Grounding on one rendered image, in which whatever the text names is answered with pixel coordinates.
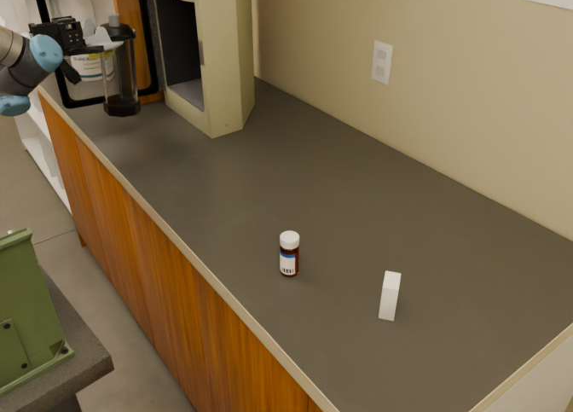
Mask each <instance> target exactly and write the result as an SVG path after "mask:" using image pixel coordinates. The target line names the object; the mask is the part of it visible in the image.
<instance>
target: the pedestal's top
mask: <svg viewBox="0 0 573 412"><path fill-rule="evenodd" d="M40 268H41V271H42V273H43V277H44V280H45V282H46V285H47V288H48V290H49V294H50V297H51V299H52V302H53V305H54V307H55V312H56V314H57V316H58V319H59V322H60V325H61V329H62V331H63V333H64V336H65V340H66V342H67V343H68V344H69V345H70V347H71V348H72V350H73V351H74V354H75V356H73V357H71V358H69V359H67V360H66V361H65V362H63V363H60V364H59V365H57V366H55V367H53V368H52V369H50V370H48V371H46V372H45V373H43V374H41V375H39V376H38V377H36V378H34V379H33V380H30V381H28V382H27V383H25V384H24V385H22V386H20V387H18V388H16V389H14V390H13V391H11V392H9V393H8V394H6V395H4V396H2V397H0V412H46V411H48V410H49V409H52V408H53V407H55V406H56V405H57V404H59V403H61V402H63V401H64V400H66V399H68V398H69V397H71V396H72V395H74V394H76V393H77V392H79V391H81V390H83V389H84V388H85V387H87V386H89V385H91V384H92V383H94V382H96V381H97V380H99V379H100V378H102V377H103V376H105V375H107V374H109V373H111V372H112V371H114V366H113V360H112V357H111V355H110V353H109V352H108V351H107V349H106V348H105V347H104V345H103V344H102V343H101V342H100V341H99V340H98V338H97V337H96V336H95V334H94V333H93V332H92V330H91V329H90V328H89V326H88V325H87V324H86V323H85V321H84V320H83V318H82V317H81V316H80V315H79V314H78V313H77V311H76V310H75V309H74V308H73V306H72V305H71V303H70V302H69V301H68V300H67V298H66V297H65V296H64V294H63V293H62V292H61V290H60V289H59V288H58V287H57V286H56V285H55V283H54V282H53V281H52V279H51V278H50V277H49V275H48V274H47V273H46V271H45V270H44V269H43V267H42V266H41V265H40Z"/></svg>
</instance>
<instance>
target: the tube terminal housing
mask: <svg viewBox="0 0 573 412"><path fill-rule="evenodd" d="M154 6H155V12H156V19H157V25H158V31H159V24H158V18H157V11H156V5H155V0H154ZM194 6H195V15H196V24H197V33H198V39H199V40H200V41H202V44H203V54H204V63H205V66H202V65H201V64H200V69H201V78H202V87H203V97H204V105H205V111H204V112H203V113H202V112H201V111H200V110H199V109H198V108H196V107H194V106H193V105H191V104H190V103H188V102H187V101H185V100H184V99H182V98H181V97H180V96H178V95H177V94H176V93H174V92H173V91H171V90H169V89H168V86H167V84H166V81H165V87H166V92H165V91H164V95H165V105H167V106H168V107H170V108H171V109H172V110H174V111H175V112H176V113H178V114H179V115H181V116H182V117H183V118H185V119H186V120H187V121H188V122H189V123H191V124H192V125H194V126H195V127H197V128H198V129H199V130H201V131H202V132H204V133H205V134H206V135H207V136H208V137H210V138H211V139H212V138H216V137H219V136H223V135H226V134H229V133H232V132H235V131H239V130H242V129H243V127H244V125H245V123H246V121H247V119H248V117H249V115H250V113H251V111H252V109H253V107H254V105H255V92H254V68H253V45H252V0H194ZM159 43H160V49H161V42H160V36H159ZM161 56H162V49H161ZM162 62H163V56H162ZM163 68H164V62H163ZM164 75H165V69H164Z"/></svg>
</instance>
